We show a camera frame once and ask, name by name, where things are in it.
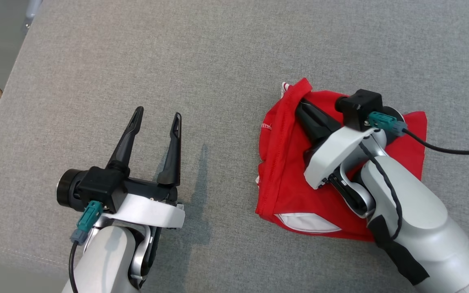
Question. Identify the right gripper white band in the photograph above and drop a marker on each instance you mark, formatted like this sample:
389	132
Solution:
332	154

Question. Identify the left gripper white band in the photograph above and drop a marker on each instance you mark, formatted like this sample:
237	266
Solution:
149	209

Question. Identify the red basketball jersey white trim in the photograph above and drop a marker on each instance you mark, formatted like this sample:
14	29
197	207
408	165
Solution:
283	183

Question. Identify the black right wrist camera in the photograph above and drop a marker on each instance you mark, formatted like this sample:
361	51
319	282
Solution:
362	106

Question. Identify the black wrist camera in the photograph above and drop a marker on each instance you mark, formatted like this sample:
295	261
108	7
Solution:
362	106
104	187

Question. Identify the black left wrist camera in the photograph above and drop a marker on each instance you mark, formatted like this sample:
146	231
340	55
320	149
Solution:
104	187

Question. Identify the grey partition frame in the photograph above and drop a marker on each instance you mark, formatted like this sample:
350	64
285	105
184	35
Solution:
34	10

